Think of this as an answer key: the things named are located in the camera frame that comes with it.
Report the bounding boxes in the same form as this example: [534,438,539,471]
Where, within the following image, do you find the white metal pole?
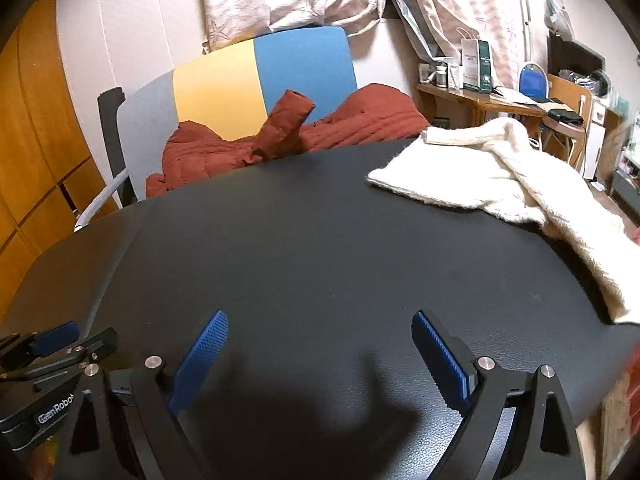
[520,0,535,63]

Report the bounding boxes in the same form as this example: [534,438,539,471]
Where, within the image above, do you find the white hanging bag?
[544,0,576,38]

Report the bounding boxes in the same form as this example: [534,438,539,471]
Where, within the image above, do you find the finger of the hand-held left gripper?
[0,329,120,386]
[0,321,80,361]

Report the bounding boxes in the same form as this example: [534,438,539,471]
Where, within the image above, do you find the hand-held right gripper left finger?
[52,310,229,480]

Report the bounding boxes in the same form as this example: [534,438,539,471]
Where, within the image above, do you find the white cabinet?
[582,95,623,183]

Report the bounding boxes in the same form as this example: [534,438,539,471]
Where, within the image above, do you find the small blue chair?
[518,61,549,99]

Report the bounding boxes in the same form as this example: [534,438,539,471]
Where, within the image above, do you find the wooden wardrobe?
[0,0,123,321]

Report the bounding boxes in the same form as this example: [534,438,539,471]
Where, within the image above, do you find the reddish box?
[597,345,640,466]

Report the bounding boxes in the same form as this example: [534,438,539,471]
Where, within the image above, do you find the white knit sweater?
[367,117,640,326]

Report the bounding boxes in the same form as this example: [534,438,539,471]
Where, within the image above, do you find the papers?
[492,86,543,107]

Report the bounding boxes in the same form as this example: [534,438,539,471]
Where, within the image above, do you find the grey yellow blue office chair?
[75,25,361,233]

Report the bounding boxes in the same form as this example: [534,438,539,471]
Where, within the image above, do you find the wooden side desk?
[416,82,587,173]

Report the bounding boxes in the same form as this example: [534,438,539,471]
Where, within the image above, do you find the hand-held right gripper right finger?
[411,310,587,480]

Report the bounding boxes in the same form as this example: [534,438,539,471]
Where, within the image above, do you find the pale floral curtain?
[400,0,533,88]

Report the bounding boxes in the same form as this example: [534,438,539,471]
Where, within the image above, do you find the red quilted jacket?
[145,84,432,200]

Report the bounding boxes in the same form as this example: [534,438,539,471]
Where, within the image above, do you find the green and white box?
[475,40,495,94]

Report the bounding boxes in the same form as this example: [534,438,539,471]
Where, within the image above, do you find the white paper bag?
[459,37,480,92]

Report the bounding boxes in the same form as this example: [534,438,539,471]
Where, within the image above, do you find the black pouch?
[542,107,585,125]

